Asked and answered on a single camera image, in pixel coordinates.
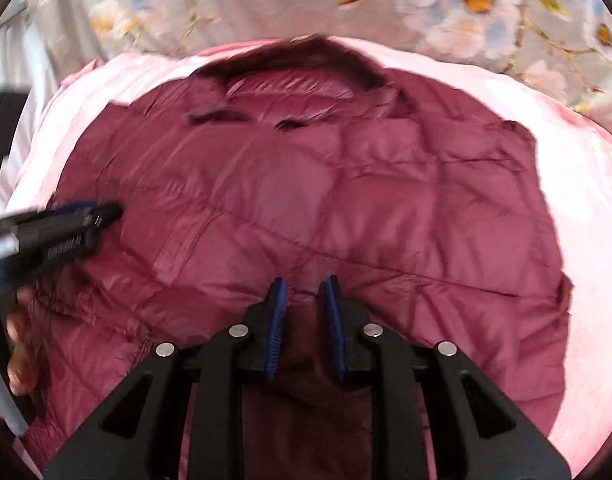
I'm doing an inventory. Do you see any white satin curtain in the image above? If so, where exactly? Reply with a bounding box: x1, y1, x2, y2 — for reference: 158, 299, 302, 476
0, 10, 52, 211

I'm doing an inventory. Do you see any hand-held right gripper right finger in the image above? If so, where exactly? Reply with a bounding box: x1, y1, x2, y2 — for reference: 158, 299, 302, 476
320, 275, 572, 480

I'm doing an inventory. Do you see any maroon puffer jacket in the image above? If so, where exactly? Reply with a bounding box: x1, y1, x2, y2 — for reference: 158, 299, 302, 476
23, 35, 574, 480

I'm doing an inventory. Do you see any pink fleece blanket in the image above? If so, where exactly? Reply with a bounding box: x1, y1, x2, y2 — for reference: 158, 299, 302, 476
6, 35, 612, 478

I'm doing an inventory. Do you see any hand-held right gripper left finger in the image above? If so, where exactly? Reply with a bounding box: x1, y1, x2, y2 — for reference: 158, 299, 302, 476
43, 277, 289, 480

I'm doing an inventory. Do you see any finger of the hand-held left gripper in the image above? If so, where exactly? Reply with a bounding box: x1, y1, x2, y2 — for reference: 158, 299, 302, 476
0, 201, 125, 241

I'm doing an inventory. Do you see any person's left hand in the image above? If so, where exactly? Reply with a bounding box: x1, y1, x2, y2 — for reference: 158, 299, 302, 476
5, 286, 40, 397

